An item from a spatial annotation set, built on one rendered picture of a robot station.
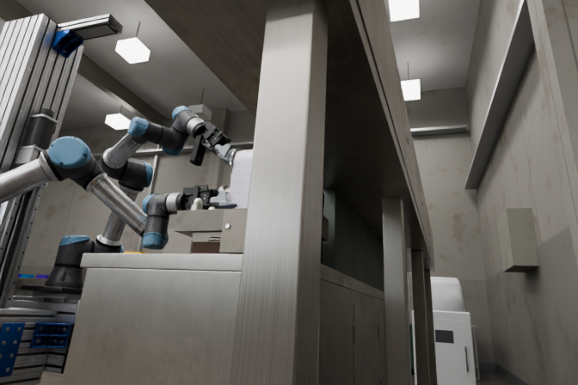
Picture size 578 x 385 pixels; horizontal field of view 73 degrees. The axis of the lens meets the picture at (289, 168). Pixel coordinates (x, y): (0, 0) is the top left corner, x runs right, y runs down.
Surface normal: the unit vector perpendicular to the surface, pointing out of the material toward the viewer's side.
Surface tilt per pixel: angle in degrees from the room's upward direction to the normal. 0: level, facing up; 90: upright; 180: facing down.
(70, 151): 86
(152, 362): 90
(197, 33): 180
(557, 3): 90
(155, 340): 90
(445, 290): 71
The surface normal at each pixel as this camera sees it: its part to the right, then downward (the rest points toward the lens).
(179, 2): -0.06, 0.94
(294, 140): -0.36, -0.34
